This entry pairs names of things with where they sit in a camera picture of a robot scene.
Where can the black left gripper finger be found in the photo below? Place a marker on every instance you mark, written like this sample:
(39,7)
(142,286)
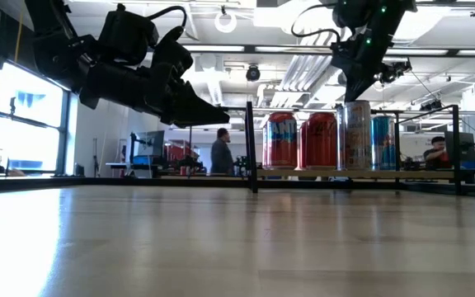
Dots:
(188,118)
(192,101)

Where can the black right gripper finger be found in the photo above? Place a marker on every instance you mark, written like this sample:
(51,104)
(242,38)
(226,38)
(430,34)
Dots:
(349,84)
(363,80)

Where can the tall white can black lid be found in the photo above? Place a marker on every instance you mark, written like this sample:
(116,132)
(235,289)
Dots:
(359,140)
(341,140)

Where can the dark red soda can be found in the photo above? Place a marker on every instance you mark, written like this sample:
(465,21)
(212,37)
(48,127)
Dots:
(302,148)
(322,142)

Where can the blue and silver can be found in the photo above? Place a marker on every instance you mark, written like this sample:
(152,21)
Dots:
(384,144)

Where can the red Fanta can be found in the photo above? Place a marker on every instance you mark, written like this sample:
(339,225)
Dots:
(264,148)
(282,144)

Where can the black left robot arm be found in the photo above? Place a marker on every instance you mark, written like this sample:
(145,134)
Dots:
(56,49)

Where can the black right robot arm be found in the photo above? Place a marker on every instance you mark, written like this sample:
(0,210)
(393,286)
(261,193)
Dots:
(390,16)

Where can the wooden shelf board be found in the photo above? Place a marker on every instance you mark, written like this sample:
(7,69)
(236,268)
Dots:
(419,174)

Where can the red cabinet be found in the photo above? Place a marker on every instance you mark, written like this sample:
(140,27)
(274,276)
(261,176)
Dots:
(175,150)

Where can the computer monitor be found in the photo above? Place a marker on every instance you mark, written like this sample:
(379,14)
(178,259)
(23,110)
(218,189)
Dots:
(460,146)
(151,144)

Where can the person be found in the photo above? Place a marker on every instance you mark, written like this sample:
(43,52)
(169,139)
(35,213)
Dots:
(221,154)
(435,156)

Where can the large bright window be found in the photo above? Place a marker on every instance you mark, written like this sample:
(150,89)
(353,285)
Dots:
(27,144)

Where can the black metal gantry frame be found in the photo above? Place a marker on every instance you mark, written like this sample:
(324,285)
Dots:
(237,109)

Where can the black ceiling camera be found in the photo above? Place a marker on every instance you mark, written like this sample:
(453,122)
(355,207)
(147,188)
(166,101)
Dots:
(252,74)

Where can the black metal shelf frame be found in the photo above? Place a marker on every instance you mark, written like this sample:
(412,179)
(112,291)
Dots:
(250,144)

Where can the black aluminium table frame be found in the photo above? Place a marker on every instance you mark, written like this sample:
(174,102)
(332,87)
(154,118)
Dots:
(97,182)

